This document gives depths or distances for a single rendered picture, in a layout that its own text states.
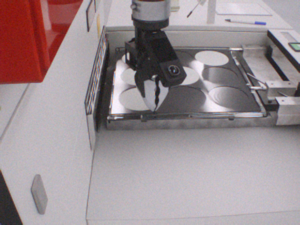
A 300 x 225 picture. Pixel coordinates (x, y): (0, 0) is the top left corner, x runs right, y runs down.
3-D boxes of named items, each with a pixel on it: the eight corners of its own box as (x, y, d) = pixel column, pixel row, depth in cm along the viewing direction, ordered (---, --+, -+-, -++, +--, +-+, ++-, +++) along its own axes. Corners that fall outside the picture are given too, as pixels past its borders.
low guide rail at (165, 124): (107, 130, 82) (106, 120, 80) (107, 125, 83) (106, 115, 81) (298, 126, 83) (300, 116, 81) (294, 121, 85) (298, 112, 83)
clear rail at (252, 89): (262, 119, 74) (263, 114, 73) (226, 50, 104) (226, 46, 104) (268, 119, 74) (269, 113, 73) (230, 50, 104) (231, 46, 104)
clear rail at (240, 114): (106, 122, 73) (105, 117, 72) (106, 118, 74) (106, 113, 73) (268, 119, 74) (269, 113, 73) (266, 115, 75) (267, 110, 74)
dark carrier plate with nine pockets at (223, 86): (111, 115, 74) (111, 113, 74) (118, 51, 102) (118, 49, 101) (260, 113, 75) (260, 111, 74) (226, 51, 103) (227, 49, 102)
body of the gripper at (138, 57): (154, 58, 75) (155, 8, 68) (175, 74, 69) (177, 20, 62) (124, 66, 72) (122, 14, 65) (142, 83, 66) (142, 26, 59)
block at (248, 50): (242, 55, 103) (244, 47, 101) (239, 51, 106) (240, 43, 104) (265, 56, 103) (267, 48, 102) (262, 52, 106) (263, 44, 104)
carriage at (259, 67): (275, 125, 78) (278, 115, 76) (238, 59, 108) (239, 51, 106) (304, 125, 78) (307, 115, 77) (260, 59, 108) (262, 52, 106)
